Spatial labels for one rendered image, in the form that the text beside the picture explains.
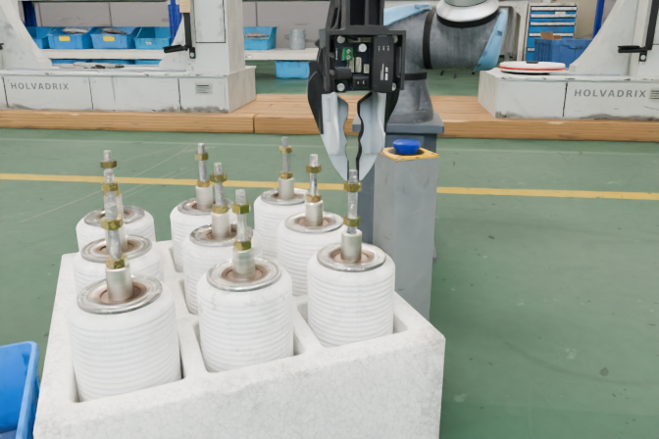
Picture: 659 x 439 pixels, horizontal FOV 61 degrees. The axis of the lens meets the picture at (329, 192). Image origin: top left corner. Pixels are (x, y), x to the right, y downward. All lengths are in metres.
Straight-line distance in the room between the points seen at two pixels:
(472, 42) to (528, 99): 1.60
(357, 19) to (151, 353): 0.35
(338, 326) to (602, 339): 0.56
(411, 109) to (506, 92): 1.55
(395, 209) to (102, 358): 0.44
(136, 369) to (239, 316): 0.10
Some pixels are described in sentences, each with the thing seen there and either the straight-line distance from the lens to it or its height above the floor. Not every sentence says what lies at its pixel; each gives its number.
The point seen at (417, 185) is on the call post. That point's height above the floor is 0.27.
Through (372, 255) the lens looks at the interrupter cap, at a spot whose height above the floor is 0.25.
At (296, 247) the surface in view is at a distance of 0.68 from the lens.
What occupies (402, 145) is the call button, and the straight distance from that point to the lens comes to 0.81.
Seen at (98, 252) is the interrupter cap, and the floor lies 0.25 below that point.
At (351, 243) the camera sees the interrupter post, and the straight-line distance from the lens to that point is 0.59.
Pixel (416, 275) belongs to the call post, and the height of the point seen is 0.13.
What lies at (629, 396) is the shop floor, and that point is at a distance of 0.92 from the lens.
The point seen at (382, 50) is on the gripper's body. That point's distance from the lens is 0.50.
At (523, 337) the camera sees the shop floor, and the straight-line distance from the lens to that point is 1.00.
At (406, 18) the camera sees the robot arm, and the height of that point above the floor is 0.51.
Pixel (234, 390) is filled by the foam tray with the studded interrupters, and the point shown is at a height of 0.17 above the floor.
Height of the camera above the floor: 0.49
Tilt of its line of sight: 17 degrees down
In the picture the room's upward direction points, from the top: straight up
